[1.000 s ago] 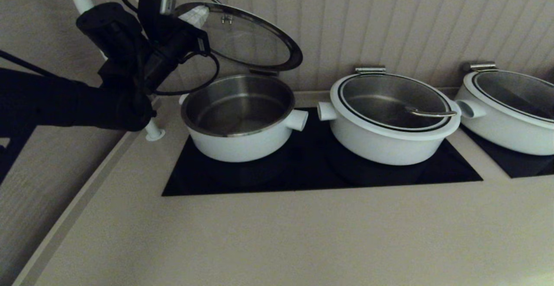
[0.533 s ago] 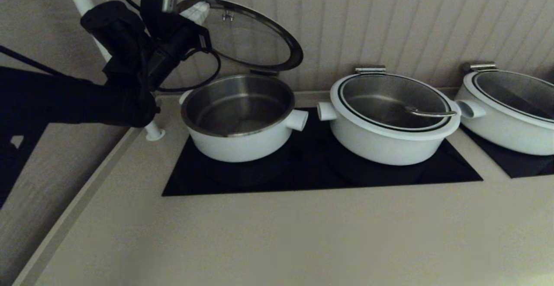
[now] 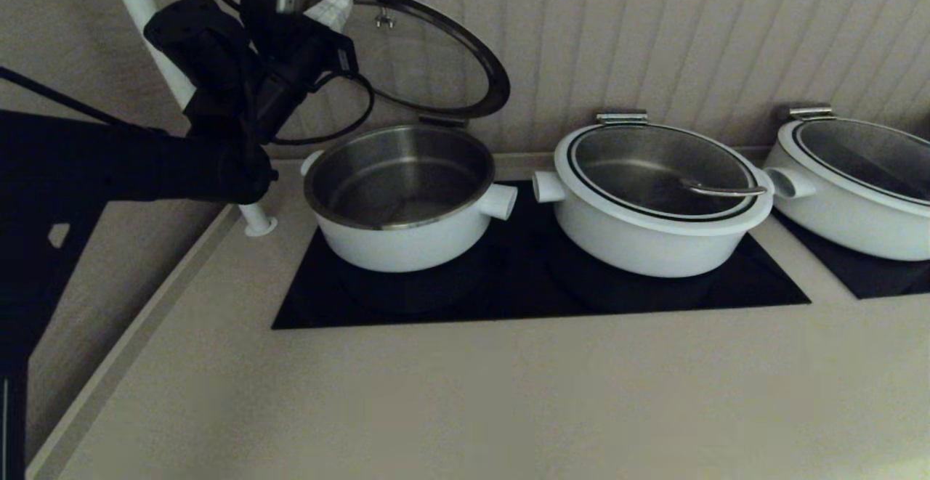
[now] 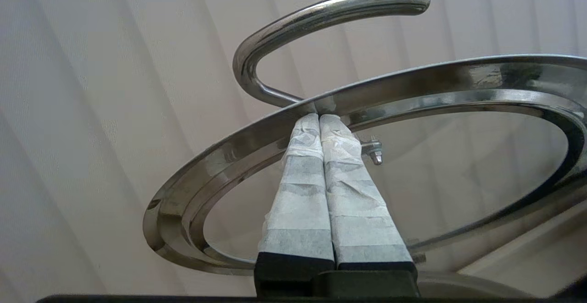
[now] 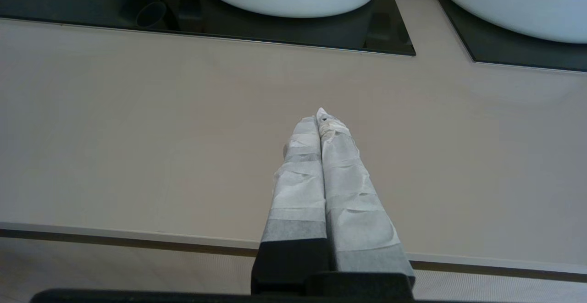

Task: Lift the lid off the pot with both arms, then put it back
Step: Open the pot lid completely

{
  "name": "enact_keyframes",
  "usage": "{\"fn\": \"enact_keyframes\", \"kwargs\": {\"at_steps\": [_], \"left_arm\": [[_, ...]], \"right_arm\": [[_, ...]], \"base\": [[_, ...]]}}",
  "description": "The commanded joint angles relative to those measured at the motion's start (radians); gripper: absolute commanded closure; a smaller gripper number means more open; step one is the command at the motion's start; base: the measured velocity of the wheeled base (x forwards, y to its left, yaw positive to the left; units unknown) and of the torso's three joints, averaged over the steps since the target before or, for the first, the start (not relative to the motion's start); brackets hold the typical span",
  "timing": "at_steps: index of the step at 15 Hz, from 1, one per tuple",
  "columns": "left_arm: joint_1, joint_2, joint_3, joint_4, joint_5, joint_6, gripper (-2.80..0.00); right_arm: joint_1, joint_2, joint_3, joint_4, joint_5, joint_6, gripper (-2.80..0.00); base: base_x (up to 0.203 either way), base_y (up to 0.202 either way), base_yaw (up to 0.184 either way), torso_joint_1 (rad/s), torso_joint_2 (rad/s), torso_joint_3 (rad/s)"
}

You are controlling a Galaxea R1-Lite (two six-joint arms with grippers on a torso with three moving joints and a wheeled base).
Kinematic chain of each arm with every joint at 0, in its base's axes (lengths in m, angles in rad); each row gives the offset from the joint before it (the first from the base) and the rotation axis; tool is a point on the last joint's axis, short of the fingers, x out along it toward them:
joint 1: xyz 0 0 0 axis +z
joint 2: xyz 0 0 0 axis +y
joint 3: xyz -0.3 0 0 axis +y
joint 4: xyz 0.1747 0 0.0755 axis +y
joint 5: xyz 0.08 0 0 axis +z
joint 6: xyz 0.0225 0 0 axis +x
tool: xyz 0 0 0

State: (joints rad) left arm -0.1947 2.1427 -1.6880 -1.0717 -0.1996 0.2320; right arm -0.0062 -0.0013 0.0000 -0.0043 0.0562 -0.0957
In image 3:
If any glass lid with metal handle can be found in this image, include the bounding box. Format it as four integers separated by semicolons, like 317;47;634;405
777;118;930;218
554;123;775;237
302;0;511;119

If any white round pot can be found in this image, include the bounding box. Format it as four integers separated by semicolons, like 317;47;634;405
533;170;764;279
302;124;518;273
764;142;930;261

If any wide black glass cooktop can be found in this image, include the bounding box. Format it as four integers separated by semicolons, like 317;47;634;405
272;180;812;330

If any narrow black glass cooktop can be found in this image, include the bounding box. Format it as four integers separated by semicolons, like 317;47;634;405
772;208;930;300

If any black left camera cable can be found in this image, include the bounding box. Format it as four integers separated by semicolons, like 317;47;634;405
209;0;375;145

